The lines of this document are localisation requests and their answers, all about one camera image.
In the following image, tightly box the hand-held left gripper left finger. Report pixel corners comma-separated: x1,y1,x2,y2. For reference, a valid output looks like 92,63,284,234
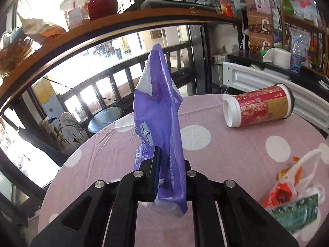
30,146,161,247

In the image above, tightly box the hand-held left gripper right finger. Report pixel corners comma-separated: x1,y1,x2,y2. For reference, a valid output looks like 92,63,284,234
184,160,300,247

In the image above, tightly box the purple plastic bag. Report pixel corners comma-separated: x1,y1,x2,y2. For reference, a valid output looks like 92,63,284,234
133,43,188,218

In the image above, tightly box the white plastic bag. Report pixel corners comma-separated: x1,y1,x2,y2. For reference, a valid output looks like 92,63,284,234
263,149,326,241

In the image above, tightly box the pink polka-dot tablecloth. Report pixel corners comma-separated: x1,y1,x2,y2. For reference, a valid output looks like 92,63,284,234
38,94,329,247

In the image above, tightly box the black round stool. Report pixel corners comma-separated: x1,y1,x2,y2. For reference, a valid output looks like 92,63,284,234
88,107,123,134

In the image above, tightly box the white electric fan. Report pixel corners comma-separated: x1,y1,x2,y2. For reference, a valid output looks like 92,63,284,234
57,112,89,155

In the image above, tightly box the black railing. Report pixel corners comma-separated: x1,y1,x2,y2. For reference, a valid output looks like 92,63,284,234
57,44,196,124

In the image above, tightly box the red cylindrical canister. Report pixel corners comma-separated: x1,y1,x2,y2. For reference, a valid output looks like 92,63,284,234
222,83,295,128

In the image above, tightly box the white cabinet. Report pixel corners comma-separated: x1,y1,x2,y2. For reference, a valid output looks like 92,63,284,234
222,62,329,134

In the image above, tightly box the toilet paper roll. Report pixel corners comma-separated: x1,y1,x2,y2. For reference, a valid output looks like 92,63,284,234
262,48,292,69

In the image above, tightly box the brown printed box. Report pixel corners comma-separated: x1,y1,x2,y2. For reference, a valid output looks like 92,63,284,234
249,33,273,54
248,12,273,34

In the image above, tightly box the clear water bottle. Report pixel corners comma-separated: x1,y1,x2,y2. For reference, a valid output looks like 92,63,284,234
290,37,310,72

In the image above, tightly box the red vase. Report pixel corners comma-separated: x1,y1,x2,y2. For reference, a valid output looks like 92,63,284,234
76,0,119,21

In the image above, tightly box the plastic cup with lid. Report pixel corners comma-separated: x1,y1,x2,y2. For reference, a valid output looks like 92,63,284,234
60,0,91,30

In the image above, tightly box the red tin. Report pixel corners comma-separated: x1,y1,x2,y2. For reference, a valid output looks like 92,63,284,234
218,0,235,18

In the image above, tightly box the amber glass bowl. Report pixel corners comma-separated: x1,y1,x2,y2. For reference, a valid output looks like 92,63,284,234
0,35,35,75

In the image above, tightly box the wooden rack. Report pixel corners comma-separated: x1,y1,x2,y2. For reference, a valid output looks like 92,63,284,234
280,13,329,78

